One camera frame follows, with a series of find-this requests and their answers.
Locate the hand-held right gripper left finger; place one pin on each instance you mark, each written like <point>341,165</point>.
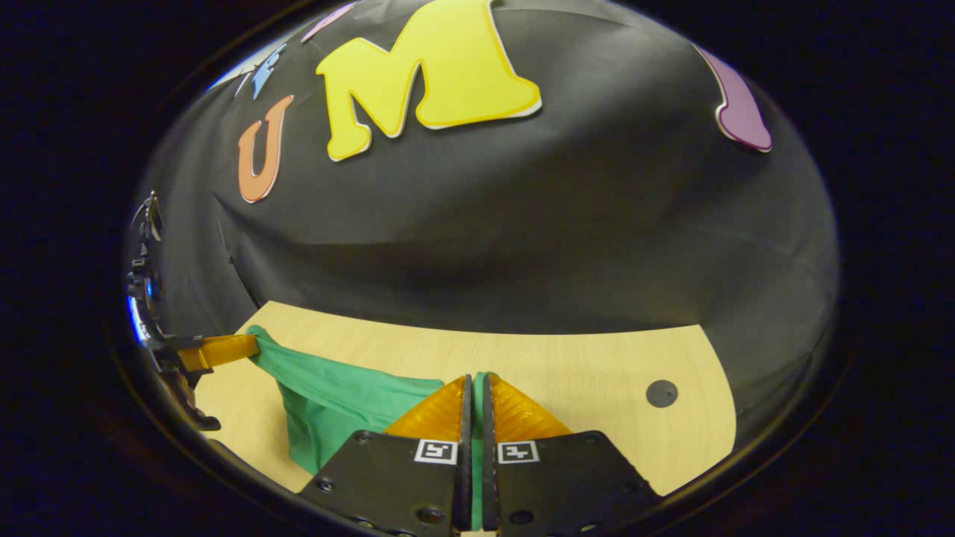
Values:
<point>388,485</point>

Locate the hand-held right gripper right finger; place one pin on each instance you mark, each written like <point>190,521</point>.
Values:
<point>567,485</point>

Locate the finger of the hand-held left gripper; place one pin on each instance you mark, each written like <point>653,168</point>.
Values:
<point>220,350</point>

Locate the green T-shirt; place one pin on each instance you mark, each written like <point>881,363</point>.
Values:
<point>336,403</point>

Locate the black table grommet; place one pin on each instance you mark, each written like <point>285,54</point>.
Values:
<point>662,393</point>

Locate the black backdrop cloth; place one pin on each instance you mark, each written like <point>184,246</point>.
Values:
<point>559,224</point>

